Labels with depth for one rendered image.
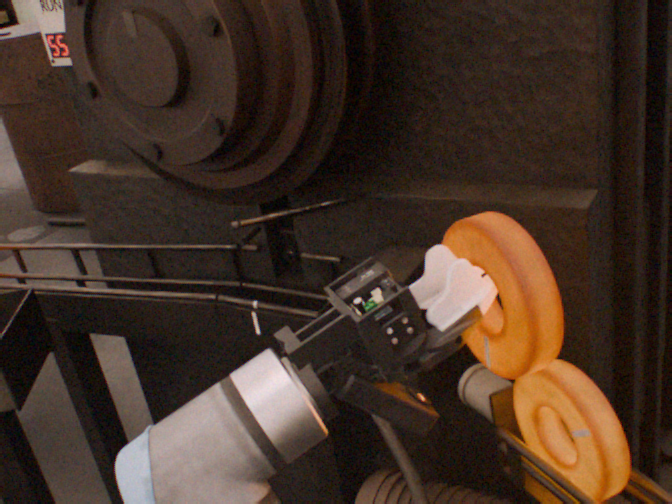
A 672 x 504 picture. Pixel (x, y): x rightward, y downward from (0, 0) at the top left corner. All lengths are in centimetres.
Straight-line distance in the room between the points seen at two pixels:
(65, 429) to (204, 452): 174
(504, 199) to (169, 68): 45
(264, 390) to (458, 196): 49
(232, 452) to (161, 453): 6
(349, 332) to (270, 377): 7
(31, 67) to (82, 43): 282
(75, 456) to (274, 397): 164
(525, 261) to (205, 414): 29
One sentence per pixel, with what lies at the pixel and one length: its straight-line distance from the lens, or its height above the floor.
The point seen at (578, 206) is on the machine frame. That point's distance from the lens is 96.
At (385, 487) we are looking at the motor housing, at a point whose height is 53.
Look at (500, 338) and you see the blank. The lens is 70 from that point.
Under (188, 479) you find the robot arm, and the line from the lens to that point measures 62.
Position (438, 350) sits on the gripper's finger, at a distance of 65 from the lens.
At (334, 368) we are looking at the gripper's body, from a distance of 64.
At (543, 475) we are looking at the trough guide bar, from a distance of 88.
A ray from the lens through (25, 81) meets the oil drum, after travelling 389.
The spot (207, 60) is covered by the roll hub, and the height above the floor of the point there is 111.
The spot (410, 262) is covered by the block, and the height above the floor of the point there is 80.
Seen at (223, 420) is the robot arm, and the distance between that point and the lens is 62.
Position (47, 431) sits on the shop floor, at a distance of 237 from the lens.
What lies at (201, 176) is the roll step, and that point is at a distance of 108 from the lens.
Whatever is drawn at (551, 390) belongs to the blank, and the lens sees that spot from 83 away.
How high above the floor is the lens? 127
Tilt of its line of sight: 26 degrees down
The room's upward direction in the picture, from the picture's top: 11 degrees counter-clockwise
